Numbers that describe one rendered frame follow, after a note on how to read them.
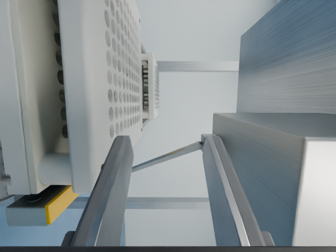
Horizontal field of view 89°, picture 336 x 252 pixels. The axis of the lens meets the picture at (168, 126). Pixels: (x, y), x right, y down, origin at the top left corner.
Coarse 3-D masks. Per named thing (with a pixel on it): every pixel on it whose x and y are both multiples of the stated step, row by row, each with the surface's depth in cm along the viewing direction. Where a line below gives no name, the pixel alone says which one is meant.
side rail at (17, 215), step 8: (144, 120) 70; (40, 192) 15; (48, 192) 15; (56, 192) 15; (16, 200) 14; (24, 200) 14; (32, 200) 14; (40, 200) 14; (48, 200) 14; (8, 208) 13; (16, 208) 13; (24, 208) 13; (32, 208) 13; (40, 208) 13; (8, 216) 13; (16, 216) 13; (24, 216) 13; (32, 216) 13; (40, 216) 13; (8, 224) 13; (16, 224) 13; (24, 224) 13; (32, 224) 13; (40, 224) 13; (48, 224) 13
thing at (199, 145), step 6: (204, 138) 28; (192, 144) 30; (198, 144) 29; (174, 150) 33; (180, 150) 32; (186, 150) 32; (192, 150) 32; (162, 156) 36; (168, 156) 35; (174, 156) 36; (144, 162) 41; (150, 162) 39; (156, 162) 40; (132, 168) 44; (138, 168) 45
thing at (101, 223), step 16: (112, 144) 10; (128, 144) 10; (112, 160) 8; (128, 160) 10; (112, 176) 8; (128, 176) 10; (96, 192) 7; (112, 192) 7; (96, 208) 6; (112, 208) 7; (80, 224) 6; (96, 224) 6; (112, 224) 7; (64, 240) 6; (80, 240) 6; (96, 240) 6; (112, 240) 7
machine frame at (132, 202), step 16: (160, 64) 110; (176, 64) 110; (192, 64) 109; (208, 64) 109; (224, 64) 109; (80, 208) 125; (128, 208) 124; (144, 208) 124; (160, 208) 124; (176, 208) 124; (192, 208) 124; (208, 208) 124
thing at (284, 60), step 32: (288, 0) 40; (320, 0) 32; (256, 32) 55; (288, 32) 40; (320, 32) 32; (256, 64) 55; (288, 64) 40; (320, 64) 32; (256, 96) 55; (288, 96) 40; (320, 96) 32
